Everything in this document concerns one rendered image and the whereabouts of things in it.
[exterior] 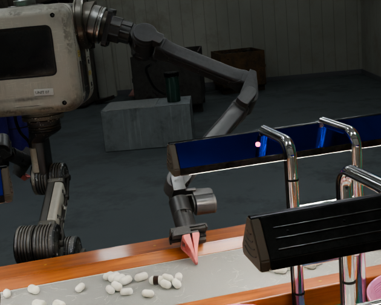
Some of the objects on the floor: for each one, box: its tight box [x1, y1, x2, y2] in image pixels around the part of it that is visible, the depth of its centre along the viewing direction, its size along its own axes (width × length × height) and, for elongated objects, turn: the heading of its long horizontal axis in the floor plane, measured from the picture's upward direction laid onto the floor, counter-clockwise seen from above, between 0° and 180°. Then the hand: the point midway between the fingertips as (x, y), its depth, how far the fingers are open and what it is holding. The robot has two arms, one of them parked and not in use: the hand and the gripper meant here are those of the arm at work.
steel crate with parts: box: [210, 47, 267, 94], centre depth 1031 cm, size 86×100×65 cm
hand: (195, 261), depth 165 cm, fingers closed
